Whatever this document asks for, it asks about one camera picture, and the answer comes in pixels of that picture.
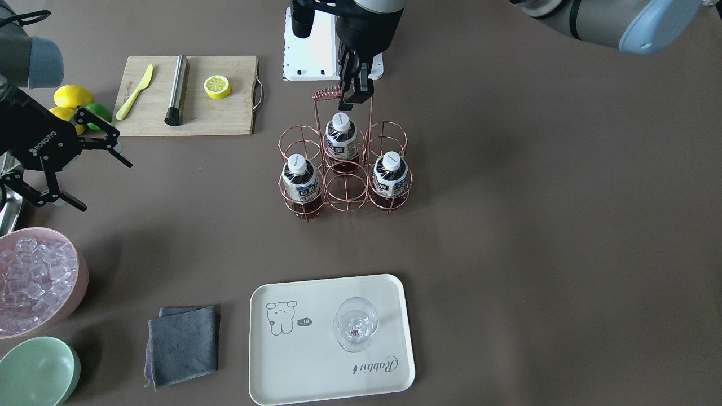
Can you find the pink bowl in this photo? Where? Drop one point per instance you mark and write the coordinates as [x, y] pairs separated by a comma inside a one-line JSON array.
[[82, 281]]

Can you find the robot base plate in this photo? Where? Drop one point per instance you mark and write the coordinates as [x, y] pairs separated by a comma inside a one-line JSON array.
[[311, 44]]

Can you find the clear ice cubes pile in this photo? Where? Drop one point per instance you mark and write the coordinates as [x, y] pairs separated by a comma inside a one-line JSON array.
[[38, 276]]

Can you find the lower whole lemon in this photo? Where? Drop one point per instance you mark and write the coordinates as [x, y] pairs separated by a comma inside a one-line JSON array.
[[65, 114]]

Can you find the copper wire bottle rack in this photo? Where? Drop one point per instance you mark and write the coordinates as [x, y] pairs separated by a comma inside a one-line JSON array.
[[346, 185]]

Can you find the green bowl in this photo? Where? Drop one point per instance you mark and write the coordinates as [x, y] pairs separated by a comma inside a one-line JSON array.
[[39, 371]]

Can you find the yellow plastic knife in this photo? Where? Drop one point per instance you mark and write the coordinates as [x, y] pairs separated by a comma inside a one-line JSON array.
[[144, 83]]

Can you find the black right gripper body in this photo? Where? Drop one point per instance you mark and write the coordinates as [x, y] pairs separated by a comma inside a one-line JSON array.
[[29, 137]]

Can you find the bamboo cutting board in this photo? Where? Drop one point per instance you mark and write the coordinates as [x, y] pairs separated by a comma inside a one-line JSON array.
[[200, 114]]

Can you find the grey folded cloth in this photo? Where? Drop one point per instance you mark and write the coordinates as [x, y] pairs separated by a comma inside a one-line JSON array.
[[182, 345]]

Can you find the green lime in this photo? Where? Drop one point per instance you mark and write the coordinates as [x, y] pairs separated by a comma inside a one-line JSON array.
[[101, 111]]

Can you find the half lemon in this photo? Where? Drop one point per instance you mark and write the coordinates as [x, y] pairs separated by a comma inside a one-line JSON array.
[[217, 86]]

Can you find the steel ice scoop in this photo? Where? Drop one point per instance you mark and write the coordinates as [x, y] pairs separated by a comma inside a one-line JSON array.
[[11, 201]]

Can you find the tea bottle white cap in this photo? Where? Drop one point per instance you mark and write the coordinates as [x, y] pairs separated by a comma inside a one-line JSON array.
[[302, 186], [342, 144]]

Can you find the cream rabbit tray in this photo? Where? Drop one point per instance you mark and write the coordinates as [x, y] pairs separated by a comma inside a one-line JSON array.
[[295, 352]]

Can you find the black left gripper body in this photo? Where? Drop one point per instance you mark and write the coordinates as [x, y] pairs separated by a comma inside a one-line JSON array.
[[366, 32]]

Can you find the clear wine glass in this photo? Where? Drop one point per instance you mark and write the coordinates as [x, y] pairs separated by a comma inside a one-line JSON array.
[[355, 323]]

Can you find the steel muddler black tip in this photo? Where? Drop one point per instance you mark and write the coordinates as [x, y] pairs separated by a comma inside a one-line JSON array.
[[173, 115]]

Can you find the upper whole lemon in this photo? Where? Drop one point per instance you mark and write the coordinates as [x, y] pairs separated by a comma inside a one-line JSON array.
[[70, 96]]

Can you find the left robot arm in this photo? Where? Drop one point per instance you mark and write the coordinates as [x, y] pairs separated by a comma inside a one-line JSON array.
[[365, 29]]

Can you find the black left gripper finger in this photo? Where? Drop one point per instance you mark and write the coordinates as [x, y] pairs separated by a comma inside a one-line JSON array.
[[363, 89], [347, 93]]

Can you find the whole lemon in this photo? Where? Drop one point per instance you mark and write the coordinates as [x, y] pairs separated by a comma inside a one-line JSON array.
[[65, 114], [70, 96]]

